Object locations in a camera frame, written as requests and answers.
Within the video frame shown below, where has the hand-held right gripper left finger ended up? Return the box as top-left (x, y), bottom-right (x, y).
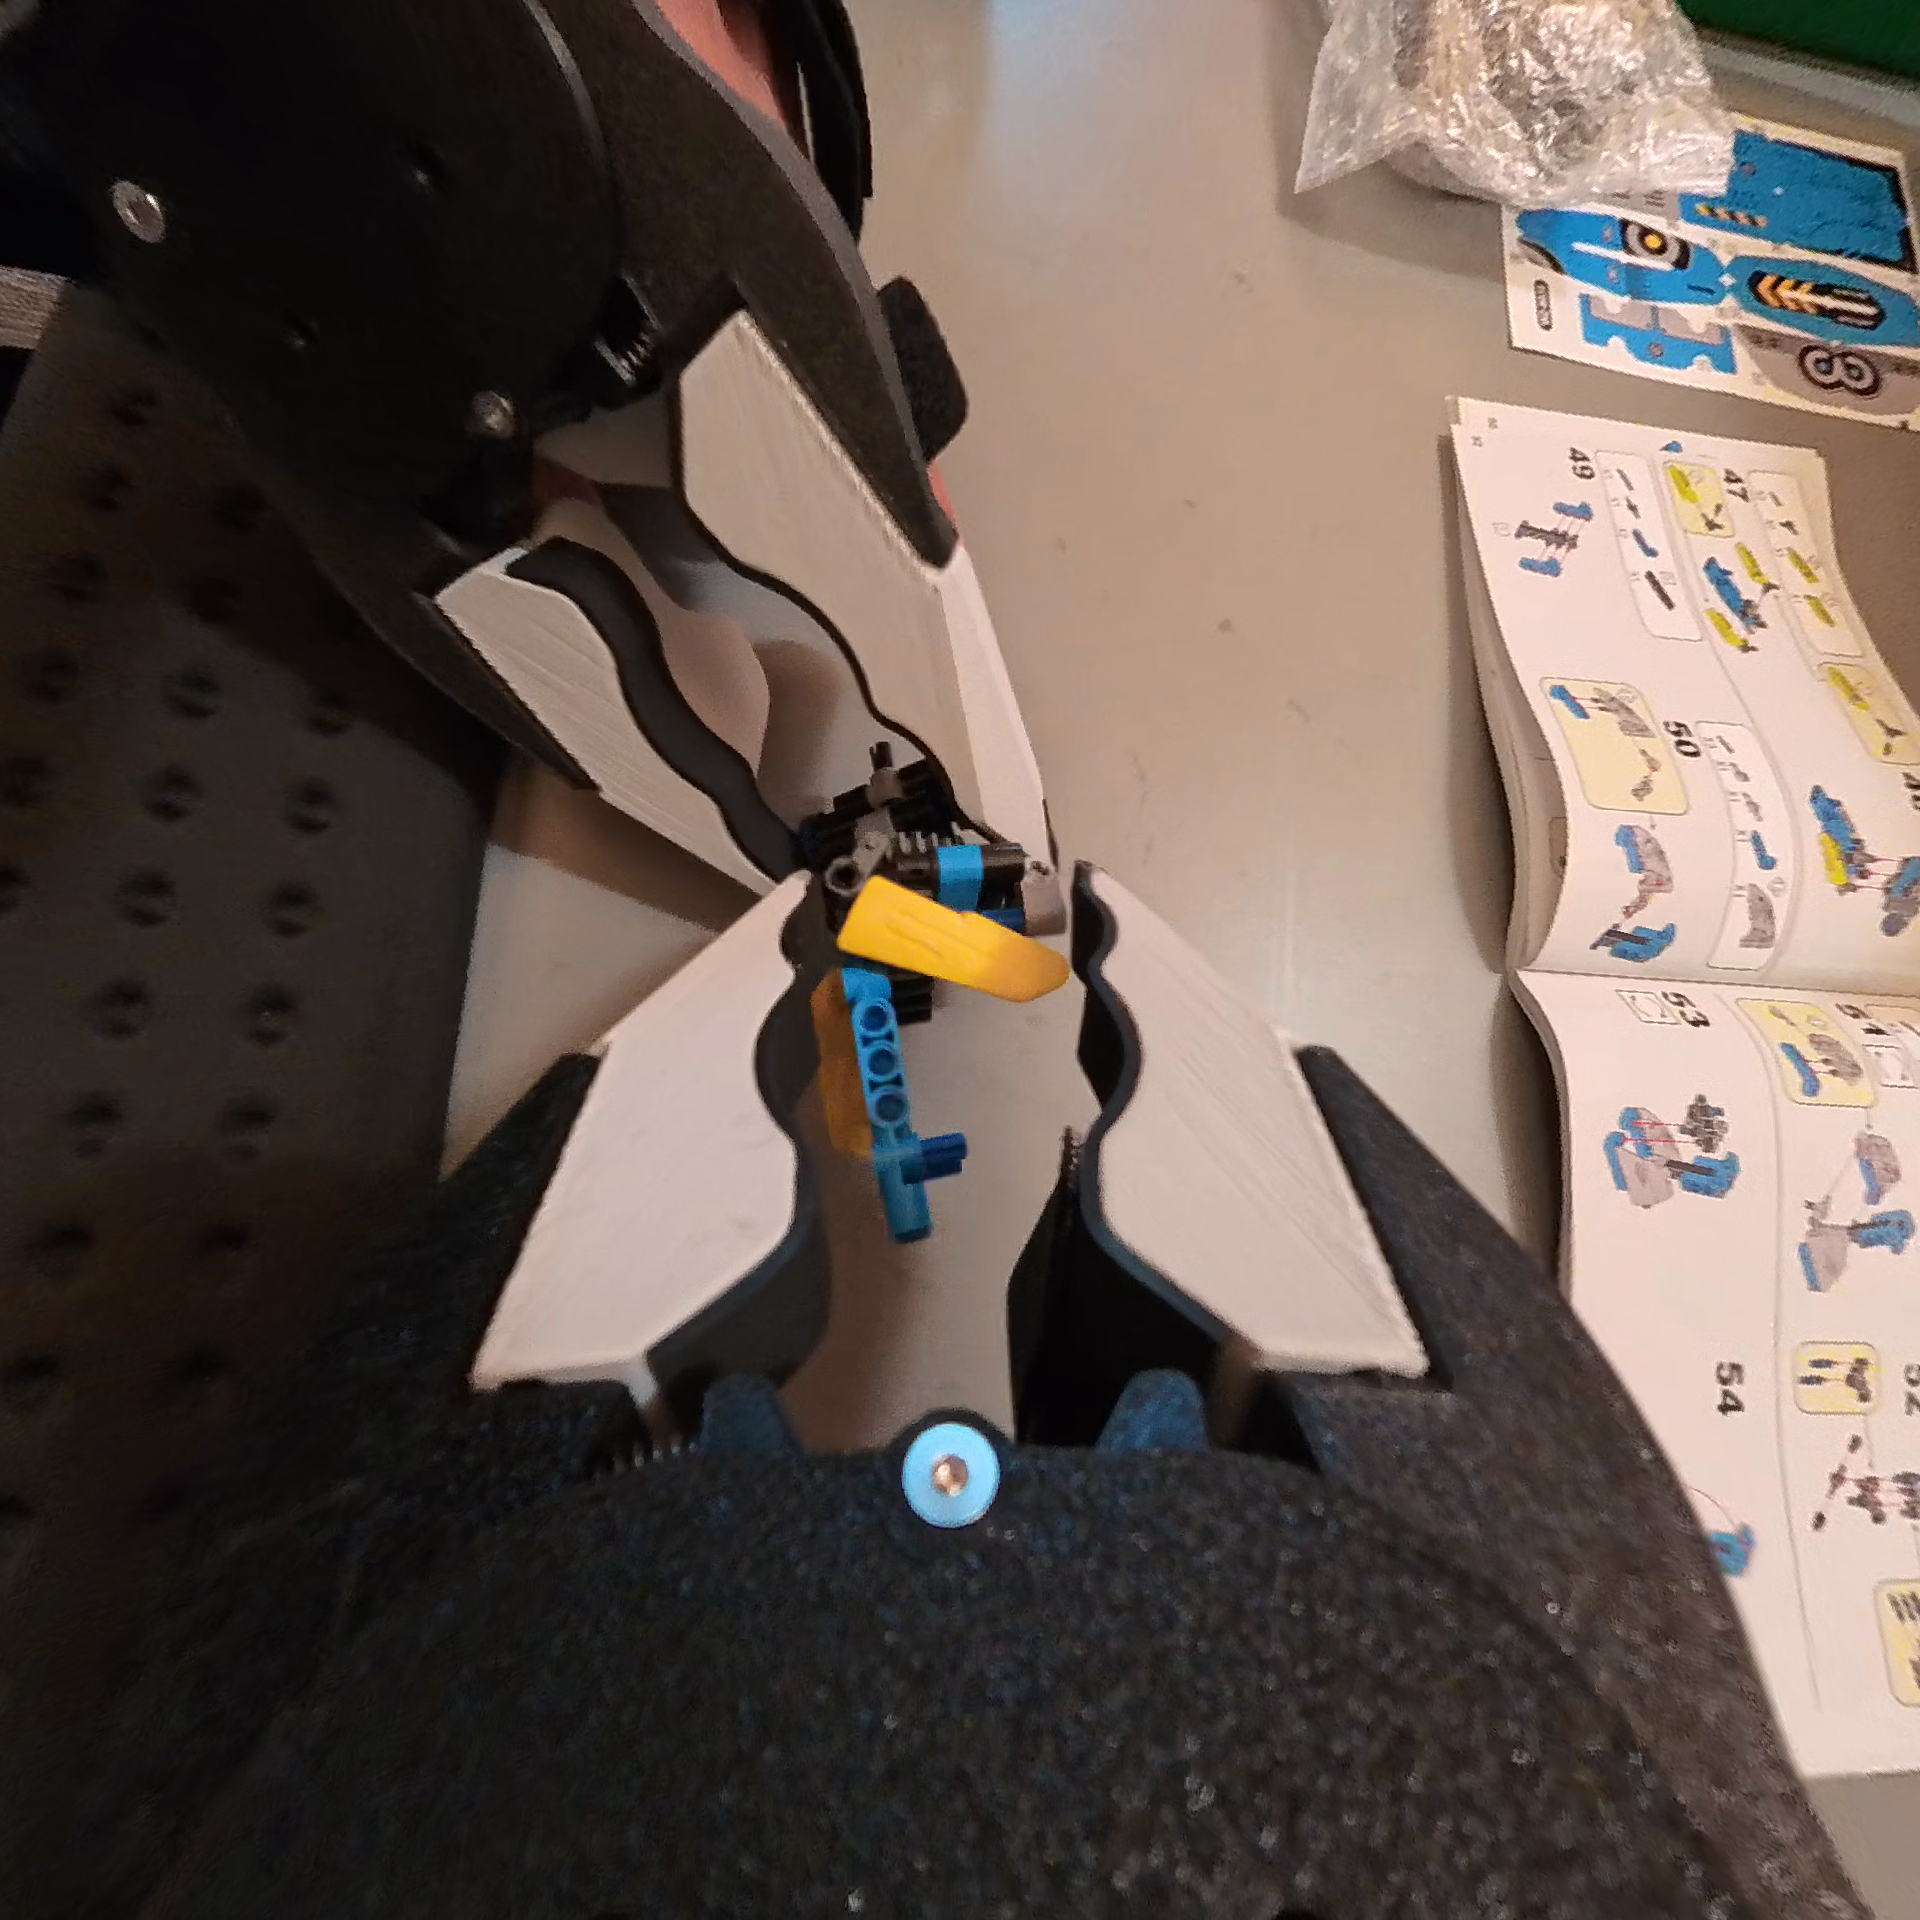
top-left (469, 873), bottom-right (828, 1390)

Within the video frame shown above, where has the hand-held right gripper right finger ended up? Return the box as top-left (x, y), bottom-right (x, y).
top-left (1071, 862), bottom-right (1431, 1379)

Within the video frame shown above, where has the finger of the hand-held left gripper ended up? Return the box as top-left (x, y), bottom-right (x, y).
top-left (432, 539), bottom-right (799, 904)
top-left (673, 307), bottom-right (1052, 873)

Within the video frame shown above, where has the black blue domed brick assembly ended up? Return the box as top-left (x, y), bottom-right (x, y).
top-left (795, 739), bottom-right (1070, 936)

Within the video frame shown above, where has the yellow blue brick assembly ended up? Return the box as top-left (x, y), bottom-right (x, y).
top-left (807, 873), bottom-right (1071, 1248)

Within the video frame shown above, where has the grey desk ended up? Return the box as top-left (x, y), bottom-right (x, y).
top-left (441, 0), bottom-right (1920, 1920)

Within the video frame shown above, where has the person's left hand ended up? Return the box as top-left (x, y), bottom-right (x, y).
top-left (661, 0), bottom-right (817, 145)

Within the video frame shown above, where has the black dimpled foam mat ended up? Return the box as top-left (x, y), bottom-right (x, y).
top-left (0, 329), bottom-right (504, 1653)

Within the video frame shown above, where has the open instruction booklet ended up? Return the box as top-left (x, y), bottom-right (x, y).
top-left (1447, 399), bottom-right (1920, 1778)

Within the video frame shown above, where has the clear plastic bag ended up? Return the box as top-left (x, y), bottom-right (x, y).
top-left (1293, 0), bottom-right (1736, 213)

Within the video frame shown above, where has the blue sticker sheet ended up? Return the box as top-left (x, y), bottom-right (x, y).
top-left (1503, 113), bottom-right (1920, 431)

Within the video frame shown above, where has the green plastic bin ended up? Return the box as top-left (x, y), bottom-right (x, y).
top-left (1671, 0), bottom-right (1920, 64)

